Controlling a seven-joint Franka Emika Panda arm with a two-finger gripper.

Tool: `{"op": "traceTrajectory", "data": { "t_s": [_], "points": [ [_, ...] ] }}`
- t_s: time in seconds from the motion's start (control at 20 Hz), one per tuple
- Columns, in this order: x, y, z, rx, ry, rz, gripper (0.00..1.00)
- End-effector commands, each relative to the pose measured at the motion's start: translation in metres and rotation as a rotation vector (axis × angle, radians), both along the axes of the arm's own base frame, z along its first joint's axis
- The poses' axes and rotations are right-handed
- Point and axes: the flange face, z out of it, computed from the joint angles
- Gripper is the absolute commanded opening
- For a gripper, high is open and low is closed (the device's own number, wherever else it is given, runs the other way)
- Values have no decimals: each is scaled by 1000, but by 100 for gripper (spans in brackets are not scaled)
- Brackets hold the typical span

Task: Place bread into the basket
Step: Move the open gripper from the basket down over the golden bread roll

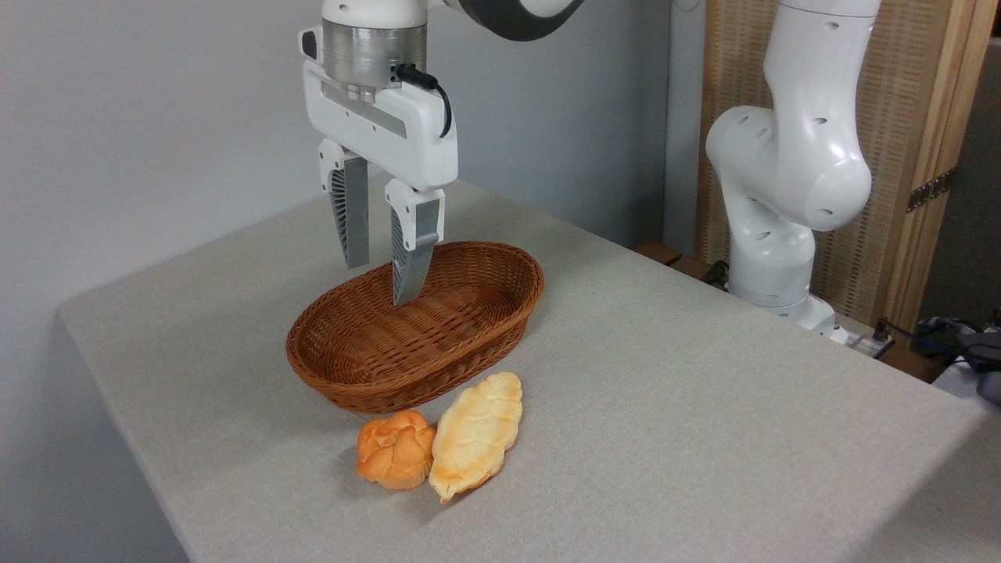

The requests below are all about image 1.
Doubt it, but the metal screen hinge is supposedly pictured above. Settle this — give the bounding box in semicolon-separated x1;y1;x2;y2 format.
907;168;956;213

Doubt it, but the dark blue grey bundle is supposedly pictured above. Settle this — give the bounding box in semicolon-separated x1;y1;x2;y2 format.
915;316;1001;405

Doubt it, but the beige tablecloth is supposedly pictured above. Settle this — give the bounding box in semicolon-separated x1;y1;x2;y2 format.
59;178;1001;563

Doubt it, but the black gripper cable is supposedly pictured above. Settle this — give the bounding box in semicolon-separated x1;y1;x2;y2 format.
395;64;454;139

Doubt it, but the black cable at base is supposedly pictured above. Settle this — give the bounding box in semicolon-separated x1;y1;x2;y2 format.
849;319;939;360

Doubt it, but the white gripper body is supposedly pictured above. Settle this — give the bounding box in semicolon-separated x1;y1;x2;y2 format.
300;27;459;192

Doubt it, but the round orange bread roll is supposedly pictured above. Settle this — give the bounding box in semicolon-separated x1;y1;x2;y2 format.
357;410;437;491

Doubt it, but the wooden woven screen panel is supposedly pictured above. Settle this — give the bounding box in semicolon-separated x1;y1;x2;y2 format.
696;0;1001;329

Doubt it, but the long pale braided bread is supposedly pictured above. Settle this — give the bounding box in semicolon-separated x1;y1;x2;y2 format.
429;371;523;504

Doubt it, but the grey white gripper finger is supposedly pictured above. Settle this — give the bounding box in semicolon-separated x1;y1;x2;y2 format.
318;139;370;270
385;179;446;307

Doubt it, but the brown wicker oval basket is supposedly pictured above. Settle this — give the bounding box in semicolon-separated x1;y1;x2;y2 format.
285;241;545;414

